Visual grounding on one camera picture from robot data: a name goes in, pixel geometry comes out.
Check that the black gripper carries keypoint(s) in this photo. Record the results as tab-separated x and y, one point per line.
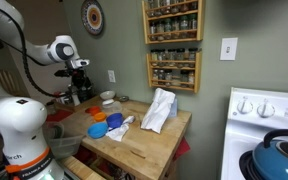
81	78

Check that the orange cup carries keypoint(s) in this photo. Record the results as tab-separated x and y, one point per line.
100	114

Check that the shallow orange bowl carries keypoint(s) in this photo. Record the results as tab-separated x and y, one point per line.
100	119

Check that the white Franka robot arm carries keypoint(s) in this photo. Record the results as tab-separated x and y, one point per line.
14	116

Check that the small white bowl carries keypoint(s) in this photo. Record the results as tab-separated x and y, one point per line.
107	95

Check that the small metal bowl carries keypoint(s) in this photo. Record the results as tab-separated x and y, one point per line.
124	99

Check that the light blue plastic bowl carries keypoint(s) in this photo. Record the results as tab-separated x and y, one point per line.
97	130

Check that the steel pepper mill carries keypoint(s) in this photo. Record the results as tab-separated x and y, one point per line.
74	98

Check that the white round cup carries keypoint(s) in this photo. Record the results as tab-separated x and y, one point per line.
108	101

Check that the clear square plastic container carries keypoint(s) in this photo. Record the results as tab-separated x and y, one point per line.
115	108

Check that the red silicone mat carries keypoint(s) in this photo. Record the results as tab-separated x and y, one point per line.
57	116

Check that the small crumpled white cloth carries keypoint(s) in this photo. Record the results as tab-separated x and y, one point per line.
117	133

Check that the clear plastic storage bin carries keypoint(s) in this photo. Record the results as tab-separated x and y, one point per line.
64	146

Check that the wooden spice rack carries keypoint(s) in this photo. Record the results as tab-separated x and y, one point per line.
149	73
145	23

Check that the large crumpled white cloth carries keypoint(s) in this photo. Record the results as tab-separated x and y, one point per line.
157	113

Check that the glass spice jar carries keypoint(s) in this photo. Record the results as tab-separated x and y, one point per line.
160	26
180	55
192	55
168	25
154	56
176	24
162	56
171	55
193	22
153	26
184	23

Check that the red hanging towel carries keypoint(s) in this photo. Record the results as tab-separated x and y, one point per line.
182	148

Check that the white stove knob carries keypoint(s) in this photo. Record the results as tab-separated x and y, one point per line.
265	108
245	106

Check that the white electric stove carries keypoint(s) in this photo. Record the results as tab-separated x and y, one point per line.
244	133

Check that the black stove burner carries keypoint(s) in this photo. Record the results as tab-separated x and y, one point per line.
245	166

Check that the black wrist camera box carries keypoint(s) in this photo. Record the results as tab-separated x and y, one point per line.
63	73

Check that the white wall outlet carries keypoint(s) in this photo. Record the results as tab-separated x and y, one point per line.
111	76

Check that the patterned decorative wall plate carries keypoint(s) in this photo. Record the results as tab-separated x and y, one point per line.
92	16

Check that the white light switch plate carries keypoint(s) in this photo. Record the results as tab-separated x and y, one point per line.
228	49

